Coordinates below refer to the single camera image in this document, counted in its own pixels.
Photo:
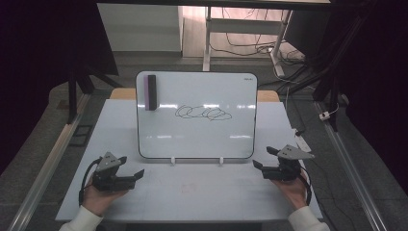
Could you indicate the purple and black whiteboard eraser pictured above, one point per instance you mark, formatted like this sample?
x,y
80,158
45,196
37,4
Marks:
x,y
150,93

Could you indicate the wooden board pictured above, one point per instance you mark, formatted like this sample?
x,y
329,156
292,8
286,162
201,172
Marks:
x,y
123,94

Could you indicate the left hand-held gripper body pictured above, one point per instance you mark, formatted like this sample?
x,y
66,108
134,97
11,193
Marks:
x,y
107,162

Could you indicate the white plug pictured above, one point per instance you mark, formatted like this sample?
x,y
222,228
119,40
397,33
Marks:
x,y
324,115

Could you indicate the white whiteboard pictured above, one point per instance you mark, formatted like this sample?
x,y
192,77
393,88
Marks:
x,y
198,141

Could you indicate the white desk frame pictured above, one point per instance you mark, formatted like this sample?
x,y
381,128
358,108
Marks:
x,y
243,25

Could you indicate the metal rail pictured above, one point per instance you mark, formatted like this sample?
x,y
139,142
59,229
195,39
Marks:
x,y
349,166
48,166

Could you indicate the person's right hand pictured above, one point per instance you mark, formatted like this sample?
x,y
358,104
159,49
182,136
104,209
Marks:
x,y
295,192

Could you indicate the white power strip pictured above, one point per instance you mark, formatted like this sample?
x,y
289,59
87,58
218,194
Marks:
x,y
302,142

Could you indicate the black stand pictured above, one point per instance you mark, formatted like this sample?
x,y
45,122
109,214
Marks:
x,y
72,93
333,80

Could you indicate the white whiteboard stand foot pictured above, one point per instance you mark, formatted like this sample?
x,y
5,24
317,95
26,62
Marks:
x,y
221,161
173,161

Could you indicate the person's left hand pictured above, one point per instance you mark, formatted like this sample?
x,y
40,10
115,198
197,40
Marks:
x,y
96,200

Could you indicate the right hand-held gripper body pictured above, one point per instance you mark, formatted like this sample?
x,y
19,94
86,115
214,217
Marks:
x,y
293,152

